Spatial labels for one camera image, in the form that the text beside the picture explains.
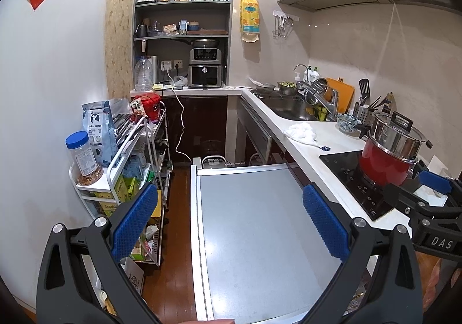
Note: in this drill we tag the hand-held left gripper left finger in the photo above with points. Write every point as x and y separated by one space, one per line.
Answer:
135 219

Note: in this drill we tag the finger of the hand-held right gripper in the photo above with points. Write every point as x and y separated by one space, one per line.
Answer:
436 181
404 199

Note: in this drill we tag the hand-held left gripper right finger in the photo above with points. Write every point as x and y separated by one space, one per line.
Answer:
325 219

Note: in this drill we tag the yellow green box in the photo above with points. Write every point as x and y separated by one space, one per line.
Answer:
106 206
127 186

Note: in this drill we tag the small green box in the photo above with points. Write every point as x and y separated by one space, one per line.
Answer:
140 253

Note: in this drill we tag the red pot with steel lid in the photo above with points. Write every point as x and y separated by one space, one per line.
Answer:
382 163

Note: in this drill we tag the black induction cooktop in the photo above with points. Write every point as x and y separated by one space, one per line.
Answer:
346 172

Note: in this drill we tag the white printed carton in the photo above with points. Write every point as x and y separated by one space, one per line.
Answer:
133 277

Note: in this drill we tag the clear jar with blue lid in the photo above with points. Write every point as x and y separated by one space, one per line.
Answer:
85 161

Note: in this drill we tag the crumpled white cloth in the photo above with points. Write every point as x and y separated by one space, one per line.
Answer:
299 132

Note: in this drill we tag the steel utensil holder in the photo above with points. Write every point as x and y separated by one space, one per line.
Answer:
363 115

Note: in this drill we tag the blue patterned bowl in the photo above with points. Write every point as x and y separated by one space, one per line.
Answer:
347 123

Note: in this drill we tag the white floor appliance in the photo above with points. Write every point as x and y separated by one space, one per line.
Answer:
213 162

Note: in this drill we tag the blue white coffee bag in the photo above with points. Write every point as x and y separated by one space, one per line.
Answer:
97 129

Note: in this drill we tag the silver foil bag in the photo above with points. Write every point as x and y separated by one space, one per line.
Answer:
121 114

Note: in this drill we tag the red plastic container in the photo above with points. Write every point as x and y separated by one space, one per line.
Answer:
149 107

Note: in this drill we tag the steel sink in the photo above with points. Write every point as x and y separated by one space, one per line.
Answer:
285 107

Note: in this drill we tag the black spatula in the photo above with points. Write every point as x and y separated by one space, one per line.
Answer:
363 87

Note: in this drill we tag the orange cutting board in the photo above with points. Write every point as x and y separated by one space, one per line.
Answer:
344 92

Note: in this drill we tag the chrome kitchen faucet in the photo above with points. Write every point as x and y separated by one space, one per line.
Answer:
319 96

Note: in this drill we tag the steel bowl with greens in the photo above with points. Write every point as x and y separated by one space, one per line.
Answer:
287 87

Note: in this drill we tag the white soap dispenser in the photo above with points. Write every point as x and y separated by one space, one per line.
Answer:
297 77

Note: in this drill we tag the large clear water jug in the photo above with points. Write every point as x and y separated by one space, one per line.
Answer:
143 74

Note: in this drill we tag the silver black air fryer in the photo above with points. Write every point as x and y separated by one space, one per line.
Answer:
205 67

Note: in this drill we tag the black kettle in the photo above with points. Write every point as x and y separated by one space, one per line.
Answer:
141 31

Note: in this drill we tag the bagged bread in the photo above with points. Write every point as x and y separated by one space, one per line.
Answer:
170 29

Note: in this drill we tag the yellow hanging tissue pack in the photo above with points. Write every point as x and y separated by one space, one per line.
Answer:
249 17

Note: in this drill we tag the grey shelf unit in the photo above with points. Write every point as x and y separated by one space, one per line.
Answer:
180 6

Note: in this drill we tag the white wall socket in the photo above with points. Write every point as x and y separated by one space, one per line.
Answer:
166 65
178 64

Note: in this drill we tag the chipboard wall panel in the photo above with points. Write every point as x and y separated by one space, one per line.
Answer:
121 20

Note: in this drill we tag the white wall hook rail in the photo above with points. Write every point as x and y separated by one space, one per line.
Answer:
285 15

